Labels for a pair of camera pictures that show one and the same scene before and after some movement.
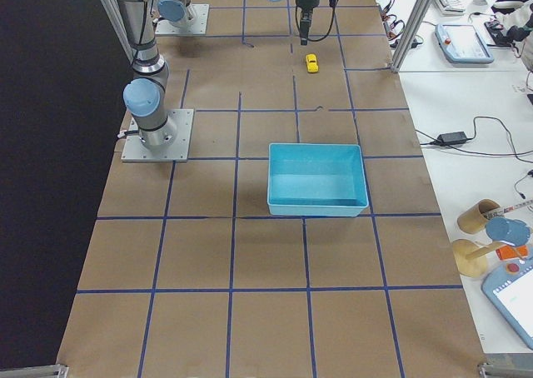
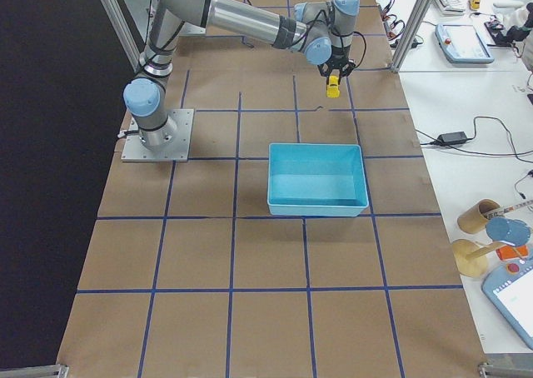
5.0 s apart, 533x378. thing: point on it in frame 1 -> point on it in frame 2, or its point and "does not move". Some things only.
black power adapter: x=452 y=138 does not move
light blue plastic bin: x=316 y=180 does not move
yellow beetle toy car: x=311 y=63 -> x=333 y=87
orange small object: x=509 y=251 does not move
